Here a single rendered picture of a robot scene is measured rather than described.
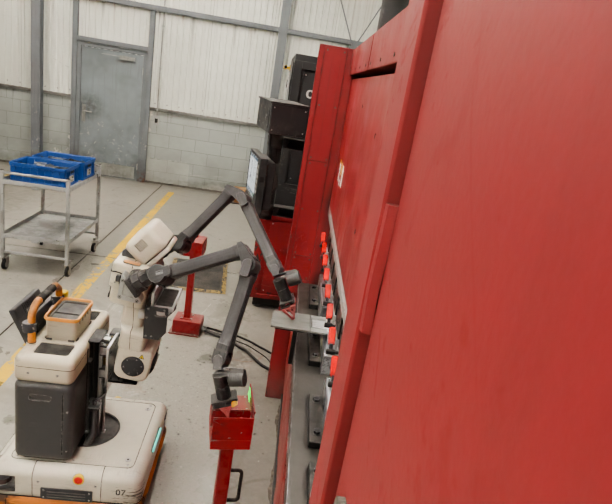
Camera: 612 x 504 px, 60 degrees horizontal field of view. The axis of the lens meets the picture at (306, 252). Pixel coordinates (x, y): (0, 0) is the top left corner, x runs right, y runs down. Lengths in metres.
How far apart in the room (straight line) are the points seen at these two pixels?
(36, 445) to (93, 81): 7.73
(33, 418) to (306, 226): 1.77
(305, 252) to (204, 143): 6.41
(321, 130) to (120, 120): 6.87
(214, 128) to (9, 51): 3.46
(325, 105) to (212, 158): 6.51
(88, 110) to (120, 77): 0.79
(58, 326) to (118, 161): 7.39
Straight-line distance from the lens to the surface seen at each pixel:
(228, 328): 2.08
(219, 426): 2.17
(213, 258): 2.13
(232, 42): 9.43
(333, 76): 3.15
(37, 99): 9.97
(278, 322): 2.49
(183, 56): 9.52
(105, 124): 9.81
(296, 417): 2.09
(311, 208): 3.23
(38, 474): 2.81
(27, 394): 2.62
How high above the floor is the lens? 2.07
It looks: 17 degrees down
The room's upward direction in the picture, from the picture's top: 10 degrees clockwise
